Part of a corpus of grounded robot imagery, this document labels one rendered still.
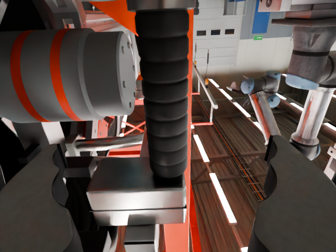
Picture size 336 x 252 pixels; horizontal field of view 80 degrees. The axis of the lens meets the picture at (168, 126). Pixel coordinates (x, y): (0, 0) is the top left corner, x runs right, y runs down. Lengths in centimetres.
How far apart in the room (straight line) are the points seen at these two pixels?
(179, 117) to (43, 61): 21
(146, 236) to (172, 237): 130
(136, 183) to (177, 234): 130
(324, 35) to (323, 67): 12
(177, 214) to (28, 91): 24
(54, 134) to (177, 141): 30
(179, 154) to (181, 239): 137
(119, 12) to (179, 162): 71
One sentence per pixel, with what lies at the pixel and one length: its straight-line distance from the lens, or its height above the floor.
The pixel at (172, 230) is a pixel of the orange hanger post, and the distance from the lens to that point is 145.
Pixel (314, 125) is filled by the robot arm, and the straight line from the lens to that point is 113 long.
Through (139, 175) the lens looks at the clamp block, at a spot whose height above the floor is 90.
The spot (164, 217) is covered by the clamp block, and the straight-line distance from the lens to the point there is 21.
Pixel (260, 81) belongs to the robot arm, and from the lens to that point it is 117.
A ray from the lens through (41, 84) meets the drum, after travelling 31.
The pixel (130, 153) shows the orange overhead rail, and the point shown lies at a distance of 423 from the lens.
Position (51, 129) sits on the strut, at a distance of 42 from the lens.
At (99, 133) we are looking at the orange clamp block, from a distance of 63.
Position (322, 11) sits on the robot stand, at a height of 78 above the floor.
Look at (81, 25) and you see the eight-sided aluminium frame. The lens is 59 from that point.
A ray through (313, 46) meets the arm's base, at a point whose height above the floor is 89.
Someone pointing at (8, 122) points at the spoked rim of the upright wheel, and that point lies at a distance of 50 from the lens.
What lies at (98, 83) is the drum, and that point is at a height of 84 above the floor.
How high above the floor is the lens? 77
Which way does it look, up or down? 29 degrees up
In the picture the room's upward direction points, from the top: 178 degrees clockwise
